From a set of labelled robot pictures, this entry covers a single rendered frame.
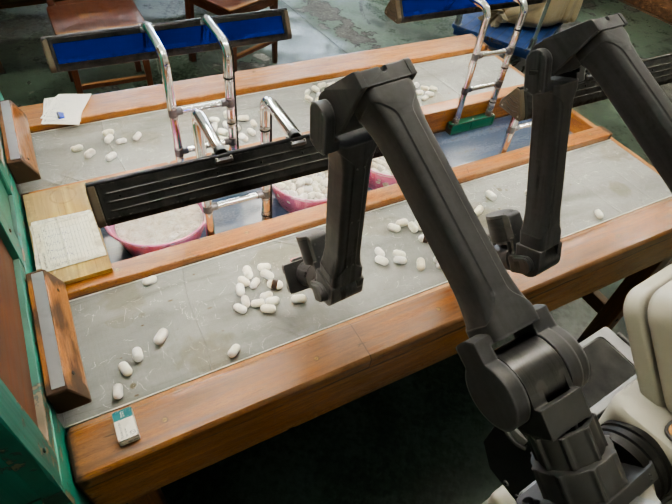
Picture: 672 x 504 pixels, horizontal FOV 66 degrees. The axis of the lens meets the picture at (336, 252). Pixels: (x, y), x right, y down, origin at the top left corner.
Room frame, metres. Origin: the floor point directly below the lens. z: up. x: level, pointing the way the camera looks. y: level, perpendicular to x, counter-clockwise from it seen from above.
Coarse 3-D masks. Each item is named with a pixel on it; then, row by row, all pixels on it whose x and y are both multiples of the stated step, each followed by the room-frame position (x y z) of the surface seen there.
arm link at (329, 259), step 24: (312, 120) 0.58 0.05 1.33; (336, 144) 0.56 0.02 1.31; (360, 144) 0.57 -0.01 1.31; (336, 168) 0.58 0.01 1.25; (360, 168) 0.58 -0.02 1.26; (336, 192) 0.58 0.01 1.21; (360, 192) 0.58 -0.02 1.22; (336, 216) 0.58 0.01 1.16; (360, 216) 0.59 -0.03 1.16; (336, 240) 0.58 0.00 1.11; (360, 240) 0.60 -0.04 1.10; (336, 264) 0.58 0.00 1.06; (360, 264) 0.60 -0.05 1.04; (336, 288) 0.58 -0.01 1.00; (360, 288) 0.61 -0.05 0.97
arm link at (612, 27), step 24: (600, 24) 0.80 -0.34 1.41; (624, 24) 0.82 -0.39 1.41; (552, 48) 0.82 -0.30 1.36; (576, 48) 0.80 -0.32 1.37; (600, 48) 0.78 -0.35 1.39; (624, 48) 0.77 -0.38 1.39; (552, 72) 0.81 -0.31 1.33; (600, 72) 0.77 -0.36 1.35; (624, 72) 0.74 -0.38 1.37; (648, 72) 0.76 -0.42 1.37; (624, 96) 0.73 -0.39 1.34; (648, 96) 0.71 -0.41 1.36; (624, 120) 0.72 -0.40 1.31; (648, 120) 0.69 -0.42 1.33; (648, 144) 0.68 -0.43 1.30
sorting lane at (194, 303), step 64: (512, 192) 1.24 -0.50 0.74; (576, 192) 1.28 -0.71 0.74; (640, 192) 1.33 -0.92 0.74; (256, 256) 0.85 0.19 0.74; (384, 256) 0.91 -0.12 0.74; (128, 320) 0.62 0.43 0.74; (192, 320) 0.64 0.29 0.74; (256, 320) 0.66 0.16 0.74; (320, 320) 0.69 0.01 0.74; (128, 384) 0.47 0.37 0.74
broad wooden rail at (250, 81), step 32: (288, 64) 1.79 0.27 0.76; (320, 64) 1.82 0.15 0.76; (352, 64) 1.86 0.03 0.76; (384, 64) 1.90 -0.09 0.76; (96, 96) 1.42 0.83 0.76; (128, 96) 1.44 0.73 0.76; (160, 96) 1.47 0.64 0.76; (192, 96) 1.49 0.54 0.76; (224, 96) 1.55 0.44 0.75; (32, 128) 1.22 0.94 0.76
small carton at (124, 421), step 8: (128, 408) 0.40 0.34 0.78; (112, 416) 0.39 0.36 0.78; (120, 416) 0.39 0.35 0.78; (128, 416) 0.39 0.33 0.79; (120, 424) 0.37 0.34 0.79; (128, 424) 0.38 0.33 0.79; (136, 424) 0.38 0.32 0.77; (120, 432) 0.36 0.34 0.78; (128, 432) 0.36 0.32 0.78; (136, 432) 0.36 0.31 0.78; (120, 440) 0.35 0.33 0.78; (128, 440) 0.35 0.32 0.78
